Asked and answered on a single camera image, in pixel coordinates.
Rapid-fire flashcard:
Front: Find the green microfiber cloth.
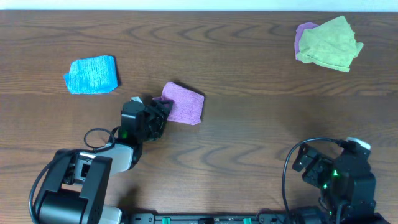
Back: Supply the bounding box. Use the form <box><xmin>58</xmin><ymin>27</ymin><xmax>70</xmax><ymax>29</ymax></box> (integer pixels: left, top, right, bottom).
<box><xmin>297</xmin><ymin>16</ymin><xmax>364</xmax><ymax>72</ymax></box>

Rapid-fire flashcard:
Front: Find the blue folded cloth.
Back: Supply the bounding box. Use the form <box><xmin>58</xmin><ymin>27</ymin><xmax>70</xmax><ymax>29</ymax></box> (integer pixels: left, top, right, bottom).
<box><xmin>63</xmin><ymin>55</ymin><xmax>119</xmax><ymax>95</ymax></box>

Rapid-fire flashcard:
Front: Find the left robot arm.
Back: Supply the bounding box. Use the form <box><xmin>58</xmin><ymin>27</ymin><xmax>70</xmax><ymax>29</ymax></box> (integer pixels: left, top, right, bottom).
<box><xmin>29</xmin><ymin>97</ymin><xmax>173</xmax><ymax>224</ymax></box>

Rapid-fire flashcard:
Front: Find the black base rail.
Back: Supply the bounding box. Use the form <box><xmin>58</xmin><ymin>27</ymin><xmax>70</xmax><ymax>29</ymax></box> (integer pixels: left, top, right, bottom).
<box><xmin>121</xmin><ymin>211</ymin><xmax>288</xmax><ymax>224</ymax></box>

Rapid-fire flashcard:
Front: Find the right black cable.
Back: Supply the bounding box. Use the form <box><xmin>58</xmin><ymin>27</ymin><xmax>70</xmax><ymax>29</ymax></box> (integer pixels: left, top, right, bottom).
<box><xmin>281</xmin><ymin>138</ymin><xmax>349</xmax><ymax>224</ymax></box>

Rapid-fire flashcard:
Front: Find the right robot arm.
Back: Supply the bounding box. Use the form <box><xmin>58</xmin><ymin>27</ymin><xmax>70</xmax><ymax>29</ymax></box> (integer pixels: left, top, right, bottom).
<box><xmin>292</xmin><ymin>139</ymin><xmax>387</xmax><ymax>223</ymax></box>

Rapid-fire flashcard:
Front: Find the purple microfiber cloth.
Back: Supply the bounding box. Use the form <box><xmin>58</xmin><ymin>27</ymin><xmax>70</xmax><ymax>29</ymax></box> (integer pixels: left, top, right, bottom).
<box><xmin>155</xmin><ymin>82</ymin><xmax>205</xmax><ymax>126</ymax></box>

